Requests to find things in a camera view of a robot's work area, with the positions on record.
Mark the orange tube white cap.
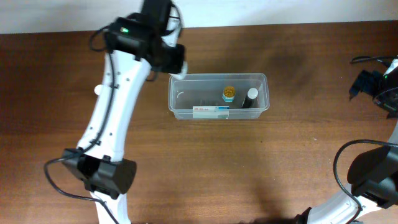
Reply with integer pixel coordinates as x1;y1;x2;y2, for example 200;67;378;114
94;85;103;96

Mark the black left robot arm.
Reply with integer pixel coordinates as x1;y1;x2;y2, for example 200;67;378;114
61;0;188;223

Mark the white green medicine box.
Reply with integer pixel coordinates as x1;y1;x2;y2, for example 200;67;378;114
192;106;229;119

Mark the clear plastic container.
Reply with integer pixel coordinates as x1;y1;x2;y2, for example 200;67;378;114
168;73;270;119

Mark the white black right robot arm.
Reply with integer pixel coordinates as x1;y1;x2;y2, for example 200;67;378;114
292;56;397;224

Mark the dark bottle white cap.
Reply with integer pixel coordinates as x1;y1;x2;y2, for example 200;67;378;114
241;88;259;109

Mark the white spray bottle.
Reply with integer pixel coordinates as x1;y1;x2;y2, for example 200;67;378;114
170;61;188;80

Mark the small jar gold lid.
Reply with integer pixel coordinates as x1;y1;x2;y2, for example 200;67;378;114
222;86;236;103

